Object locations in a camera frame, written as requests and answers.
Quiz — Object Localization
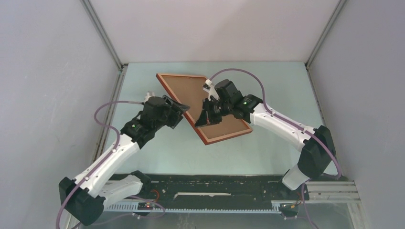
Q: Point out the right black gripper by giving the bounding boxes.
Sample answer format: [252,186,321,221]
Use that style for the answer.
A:
[196,98,232,128]

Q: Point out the brown cardboard backing board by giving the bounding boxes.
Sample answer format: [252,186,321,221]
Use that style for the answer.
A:
[160,75,250,142]

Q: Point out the wooden picture frame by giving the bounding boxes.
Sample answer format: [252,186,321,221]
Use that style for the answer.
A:
[156,73,254,146]

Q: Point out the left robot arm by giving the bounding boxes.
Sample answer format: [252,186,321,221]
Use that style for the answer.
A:
[55,94,189,229]

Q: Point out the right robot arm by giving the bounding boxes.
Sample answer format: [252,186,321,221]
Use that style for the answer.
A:
[195,80,337,199]

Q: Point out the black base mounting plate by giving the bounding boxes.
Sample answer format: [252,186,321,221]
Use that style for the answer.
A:
[138,174,309,211]

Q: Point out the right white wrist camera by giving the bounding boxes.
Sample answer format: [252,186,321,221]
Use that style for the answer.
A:
[203,79,219,101]

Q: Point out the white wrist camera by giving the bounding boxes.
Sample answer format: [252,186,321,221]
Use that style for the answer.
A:
[203,79,219,101]
[143,91,156,104]

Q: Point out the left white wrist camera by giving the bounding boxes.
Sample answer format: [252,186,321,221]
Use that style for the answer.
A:
[143,91,156,104]

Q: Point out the left corner aluminium post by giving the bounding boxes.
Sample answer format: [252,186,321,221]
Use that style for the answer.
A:
[80,0,124,71]

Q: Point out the corner aluminium post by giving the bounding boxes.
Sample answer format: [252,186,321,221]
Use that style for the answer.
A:
[80,0,124,71]
[305,0,348,70]

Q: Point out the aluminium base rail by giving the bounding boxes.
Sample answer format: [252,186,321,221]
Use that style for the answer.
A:
[72,178,362,216]

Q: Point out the right corner aluminium post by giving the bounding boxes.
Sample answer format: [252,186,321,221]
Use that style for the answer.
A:
[305,0,348,70]

